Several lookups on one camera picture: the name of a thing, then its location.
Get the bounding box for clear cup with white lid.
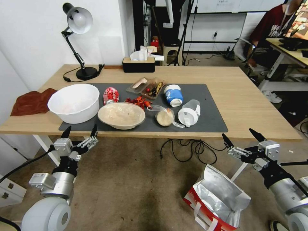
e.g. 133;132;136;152
178;99;201;127

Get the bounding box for red foil-lined delivery bag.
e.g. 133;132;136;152
183;163;252;231

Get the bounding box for black desk lamp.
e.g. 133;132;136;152
61;2;98;80

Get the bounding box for clear plastic food tray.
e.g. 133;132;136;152
126;77;167;99

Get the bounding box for white cabinet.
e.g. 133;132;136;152
0;136;28;207

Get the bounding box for black shoe white sole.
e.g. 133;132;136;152
269;220;288;231

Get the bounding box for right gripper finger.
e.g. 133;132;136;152
249;128;268;145
222;133;253;164

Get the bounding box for rust red cloth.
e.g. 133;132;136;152
10;88;58;117

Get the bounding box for black tripod stand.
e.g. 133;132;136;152
166;0;200;66

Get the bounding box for grey desk mat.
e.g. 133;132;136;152
59;83;228;133

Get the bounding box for beige film-covered paper bowl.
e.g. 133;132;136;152
97;102;146;130

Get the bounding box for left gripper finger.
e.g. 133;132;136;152
77;124;99;154
59;125;72;140

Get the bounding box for white table leg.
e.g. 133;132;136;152
230;161;248;181
32;134;61;167

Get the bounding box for black lamp power cable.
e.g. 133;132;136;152
63;64;105;82

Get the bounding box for wooden desk white frame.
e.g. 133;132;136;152
259;37;308;92

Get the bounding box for clear bag with bun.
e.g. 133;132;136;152
147;105;185;128

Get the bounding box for beige plastic stool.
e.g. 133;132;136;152
161;44;181;66

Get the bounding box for brown banana peel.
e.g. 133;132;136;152
148;82;166;97

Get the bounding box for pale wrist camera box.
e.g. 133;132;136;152
258;140;280;157
53;138;73;157

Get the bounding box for black power strip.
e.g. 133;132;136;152
224;46;235;61

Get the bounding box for person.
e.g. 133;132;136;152
248;0;301;70

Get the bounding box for large white plastic bowl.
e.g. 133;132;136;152
47;84;100;124

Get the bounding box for person's white shoe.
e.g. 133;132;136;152
261;90;282;103

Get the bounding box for black floor cable bundle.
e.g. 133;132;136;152
160;138;228;170

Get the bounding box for computer monitor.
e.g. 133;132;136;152
285;0;308;39

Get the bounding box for red crayfish shell scraps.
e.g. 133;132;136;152
124;96;153;110

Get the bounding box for white tissue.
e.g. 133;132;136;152
130;46;154;61

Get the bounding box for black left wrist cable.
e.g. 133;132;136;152
0;144;57;184

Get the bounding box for black tissue box wooden lid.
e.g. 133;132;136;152
122;57;156;73

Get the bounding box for blue and white paper cup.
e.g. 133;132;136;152
164;84;184;107

